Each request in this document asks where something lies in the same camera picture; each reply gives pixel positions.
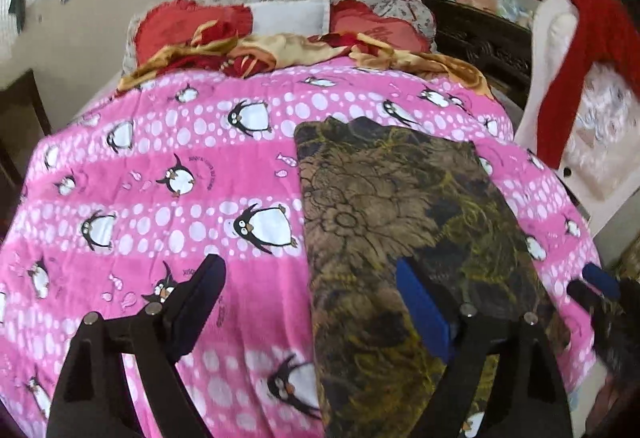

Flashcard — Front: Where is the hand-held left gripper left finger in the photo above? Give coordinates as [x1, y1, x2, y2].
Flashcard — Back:
[45, 254, 228, 438]

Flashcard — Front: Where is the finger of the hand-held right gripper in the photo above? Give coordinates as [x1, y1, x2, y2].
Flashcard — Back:
[581, 263, 622, 301]
[566, 279, 603, 316]

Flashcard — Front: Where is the red cloth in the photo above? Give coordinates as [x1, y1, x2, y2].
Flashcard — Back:
[537, 0, 640, 169]

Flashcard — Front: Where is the brown floral patterned garment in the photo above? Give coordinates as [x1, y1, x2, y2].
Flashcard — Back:
[292, 115, 573, 438]

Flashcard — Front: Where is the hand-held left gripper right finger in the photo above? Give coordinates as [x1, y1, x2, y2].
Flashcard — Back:
[396, 258, 573, 438]

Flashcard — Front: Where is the dark carved wooden cabinet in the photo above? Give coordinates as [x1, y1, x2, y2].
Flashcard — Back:
[417, 0, 533, 96]

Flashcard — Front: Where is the white chair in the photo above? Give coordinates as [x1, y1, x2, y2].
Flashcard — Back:
[515, 0, 640, 239]

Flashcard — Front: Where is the dark wooden door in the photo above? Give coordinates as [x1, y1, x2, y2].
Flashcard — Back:
[0, 68, 53, 244]

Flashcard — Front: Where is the pink penguin print blanket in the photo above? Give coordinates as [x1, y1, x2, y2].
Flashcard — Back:
[0, 60, 603, 438]

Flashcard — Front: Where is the gold and red satin blanket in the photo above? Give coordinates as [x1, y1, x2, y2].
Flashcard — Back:
[117, 20, 496, 101]

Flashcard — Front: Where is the red fringed pillow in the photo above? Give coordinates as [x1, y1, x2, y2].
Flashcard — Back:
[330, 0, 431, 54]
[135, 0, 256, 69]

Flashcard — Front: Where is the white small pillow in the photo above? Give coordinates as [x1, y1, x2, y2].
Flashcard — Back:
[247, 0, 332, 39]

